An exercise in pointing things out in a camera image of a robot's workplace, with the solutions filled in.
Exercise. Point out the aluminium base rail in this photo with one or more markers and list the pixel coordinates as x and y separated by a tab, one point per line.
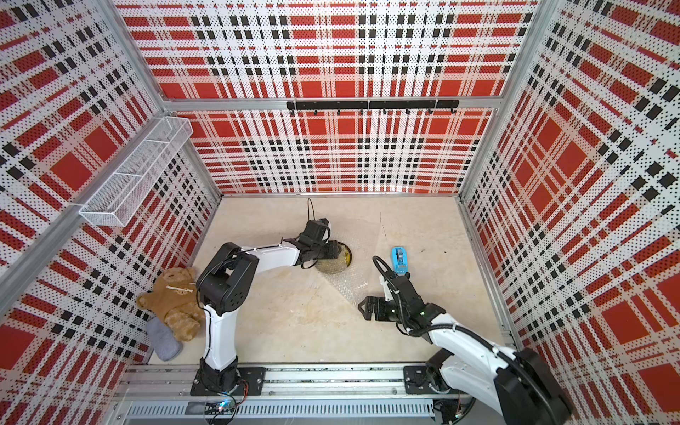
291	391

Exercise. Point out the grey cloth pouch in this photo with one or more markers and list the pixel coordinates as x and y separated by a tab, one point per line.
162	339

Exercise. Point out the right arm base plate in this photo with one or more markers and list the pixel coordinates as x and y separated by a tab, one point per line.
420	380

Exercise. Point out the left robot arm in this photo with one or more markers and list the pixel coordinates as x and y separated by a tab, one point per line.
224	285

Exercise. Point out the yellow patterned dinner plate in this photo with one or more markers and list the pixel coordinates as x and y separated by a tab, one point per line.
343	260

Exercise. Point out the black wall hook rail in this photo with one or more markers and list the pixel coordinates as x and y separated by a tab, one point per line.
381	105

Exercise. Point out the clear bubble wrap sheet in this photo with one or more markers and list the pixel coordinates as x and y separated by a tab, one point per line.
353	273

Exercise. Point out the brown teddy bear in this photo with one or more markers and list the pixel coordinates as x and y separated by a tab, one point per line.
174	301

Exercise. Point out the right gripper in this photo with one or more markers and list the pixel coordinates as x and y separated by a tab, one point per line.
381	303

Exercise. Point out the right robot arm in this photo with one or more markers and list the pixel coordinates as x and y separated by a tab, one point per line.
517	385

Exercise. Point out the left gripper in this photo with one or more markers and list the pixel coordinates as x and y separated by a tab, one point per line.
333	250

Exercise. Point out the white wire mesh basket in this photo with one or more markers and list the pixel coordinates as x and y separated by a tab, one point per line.
121	194

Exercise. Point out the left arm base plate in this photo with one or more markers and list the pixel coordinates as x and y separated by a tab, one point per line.
236	382

